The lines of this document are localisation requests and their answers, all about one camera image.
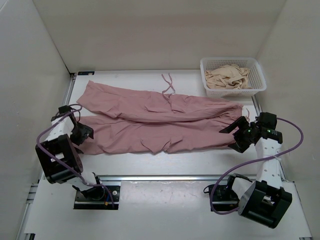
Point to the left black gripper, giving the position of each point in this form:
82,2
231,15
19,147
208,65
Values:
86,131

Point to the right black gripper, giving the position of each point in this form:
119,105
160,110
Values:
242,123

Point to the pink trousers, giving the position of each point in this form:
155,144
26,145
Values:
139,121

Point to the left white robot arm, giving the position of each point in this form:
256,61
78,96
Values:
58,152

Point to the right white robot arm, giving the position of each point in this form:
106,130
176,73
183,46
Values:
263,200

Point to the beige trousers in basket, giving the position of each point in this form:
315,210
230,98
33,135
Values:
228,77

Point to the white plastic basket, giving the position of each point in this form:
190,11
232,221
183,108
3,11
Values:
256,78

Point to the aluminium rail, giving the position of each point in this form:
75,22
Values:
163,178

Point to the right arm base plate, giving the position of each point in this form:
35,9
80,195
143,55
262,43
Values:
242,198

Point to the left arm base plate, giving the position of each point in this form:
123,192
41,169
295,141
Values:
101,201

